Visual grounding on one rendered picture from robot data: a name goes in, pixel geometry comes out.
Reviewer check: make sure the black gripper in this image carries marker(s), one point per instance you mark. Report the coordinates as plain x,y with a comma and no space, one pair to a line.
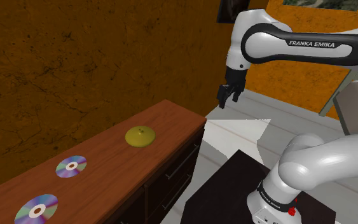
236,76

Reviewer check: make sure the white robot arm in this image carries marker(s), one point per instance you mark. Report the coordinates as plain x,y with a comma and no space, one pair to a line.
309,161

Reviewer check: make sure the yellow apple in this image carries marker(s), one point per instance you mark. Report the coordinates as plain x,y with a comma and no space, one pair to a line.
140,136

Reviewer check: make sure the dark robot stand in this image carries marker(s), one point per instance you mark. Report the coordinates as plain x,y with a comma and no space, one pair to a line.
225,194

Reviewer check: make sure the grey table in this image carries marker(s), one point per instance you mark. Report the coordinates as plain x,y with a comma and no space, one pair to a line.
357,105

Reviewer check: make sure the brown wooden chest of drawers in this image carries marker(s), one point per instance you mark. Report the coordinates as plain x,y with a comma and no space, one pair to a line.
110,173

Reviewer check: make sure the small iridescent compact disc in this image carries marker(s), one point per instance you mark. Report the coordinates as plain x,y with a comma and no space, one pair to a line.
71,166

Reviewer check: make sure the large iridescent compact disc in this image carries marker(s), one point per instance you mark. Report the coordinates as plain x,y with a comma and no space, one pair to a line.
37,210

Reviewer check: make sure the framed landscape wall picture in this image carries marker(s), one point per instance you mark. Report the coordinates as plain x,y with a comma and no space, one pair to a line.
322,3

